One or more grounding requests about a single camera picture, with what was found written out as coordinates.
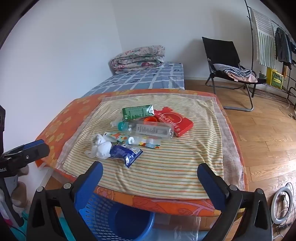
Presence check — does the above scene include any clear plastic sheet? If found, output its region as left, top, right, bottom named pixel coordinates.
left=153, top=215, right=204, bottom=241

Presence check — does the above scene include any yellow plastic crate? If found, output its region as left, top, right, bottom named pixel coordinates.
left=266, top=68, right=284, bottom=90

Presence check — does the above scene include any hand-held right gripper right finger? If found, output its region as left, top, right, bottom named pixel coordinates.
left=197, top=163, right=273, bottom=241

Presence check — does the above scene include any clear plastic bottle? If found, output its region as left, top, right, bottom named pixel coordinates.
left=117, top=120, right=175, bottom=142

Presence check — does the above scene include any green drink carton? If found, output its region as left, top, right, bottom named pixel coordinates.
left=121, top=105, right=155, bottom=122

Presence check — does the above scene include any folded floral quilt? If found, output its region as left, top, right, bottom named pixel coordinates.
left=111, top=45, right=166, bottom=75

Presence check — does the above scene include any white ring light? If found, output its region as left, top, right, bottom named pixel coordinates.
left=270, top=183, right=296, bottom=225

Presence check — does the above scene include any blue plastic basket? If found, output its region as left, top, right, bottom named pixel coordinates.
left=76, top=192, right=155, bottom=241

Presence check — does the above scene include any blue checked bed sheet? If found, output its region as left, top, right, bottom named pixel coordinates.
left=82, top=61, right=185, bottom=98

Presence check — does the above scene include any black metal drying rack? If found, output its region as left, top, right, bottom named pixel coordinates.
left=245, top=0, right=296, bottom=109

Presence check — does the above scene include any red flat cardboard box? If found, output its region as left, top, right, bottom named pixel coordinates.
left=153, top=107, right=194, bottom=138

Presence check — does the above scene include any striped cloth on chair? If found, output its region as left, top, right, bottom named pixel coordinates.
left=214, top=64, right=252, bottom=78

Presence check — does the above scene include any dark hanging jacket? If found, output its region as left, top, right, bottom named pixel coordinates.
left=275, top=27, right=292, bottom=63

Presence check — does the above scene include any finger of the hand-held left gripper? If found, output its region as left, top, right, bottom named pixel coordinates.
left=0, top=139, right=50, bottom=173

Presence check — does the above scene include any black folding chair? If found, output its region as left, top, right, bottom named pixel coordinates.
left=202, top=36, right=266, bottom=112

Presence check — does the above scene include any yellow striped cloth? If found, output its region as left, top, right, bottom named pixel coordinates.
left=62, top=94, right=226, bottom=200

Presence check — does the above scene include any green striped hanging towel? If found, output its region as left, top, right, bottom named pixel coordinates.
left=250, top=8, right=277, bottom=67

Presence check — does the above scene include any pink cloth on chair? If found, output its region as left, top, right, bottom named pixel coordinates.
left=225, top=70, right=258, bottom=83

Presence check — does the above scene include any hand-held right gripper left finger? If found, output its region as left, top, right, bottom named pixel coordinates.
left=26, top=161, right=109, bottom=241

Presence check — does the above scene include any blue snack wrapper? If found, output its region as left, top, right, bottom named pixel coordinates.
left=109, top=144, right=142, bottom=168

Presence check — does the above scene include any white colourful squeeze tube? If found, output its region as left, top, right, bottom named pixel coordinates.
left=102, top=132, right=161, bottom=149

